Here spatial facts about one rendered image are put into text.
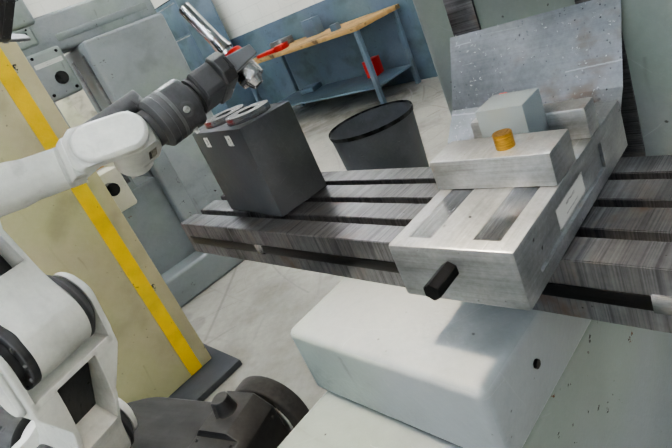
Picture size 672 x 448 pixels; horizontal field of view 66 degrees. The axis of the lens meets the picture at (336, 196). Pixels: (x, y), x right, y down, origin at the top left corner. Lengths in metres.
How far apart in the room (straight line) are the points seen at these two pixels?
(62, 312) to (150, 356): 1.49
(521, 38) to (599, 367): 0.57
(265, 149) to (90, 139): 0.30
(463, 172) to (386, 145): 1.97
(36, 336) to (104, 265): 1.36
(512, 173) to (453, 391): 0.25
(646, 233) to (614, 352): 0.35
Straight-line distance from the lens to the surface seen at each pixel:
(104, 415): 1.22
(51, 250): 2.26
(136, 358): 2.44
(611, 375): 0.94
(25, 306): 0.99
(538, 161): 0.58
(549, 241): 0.58
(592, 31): 0.98
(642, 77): 1.02
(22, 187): 0.86
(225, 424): 1.20
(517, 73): 1.03
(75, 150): 0.83
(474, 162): 0.62
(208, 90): 0.88
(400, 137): 2.62
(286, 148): 0.99
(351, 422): 0.80
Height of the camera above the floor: 1.30
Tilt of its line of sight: 20 degrees down
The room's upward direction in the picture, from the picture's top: 24 degrees counter-clockwise
